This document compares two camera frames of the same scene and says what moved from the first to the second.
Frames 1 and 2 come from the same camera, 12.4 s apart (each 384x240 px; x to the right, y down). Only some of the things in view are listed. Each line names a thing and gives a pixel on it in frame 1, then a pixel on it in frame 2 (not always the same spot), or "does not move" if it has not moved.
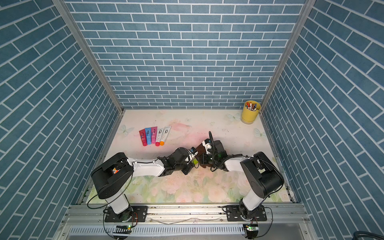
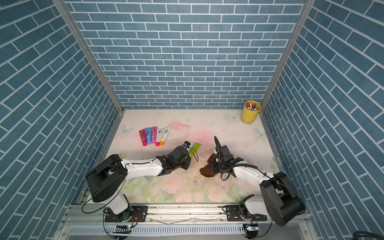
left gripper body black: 183,167 does not move
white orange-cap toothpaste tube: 165,134 does not move
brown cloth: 200,150 to 207,171
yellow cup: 249,117 does not move
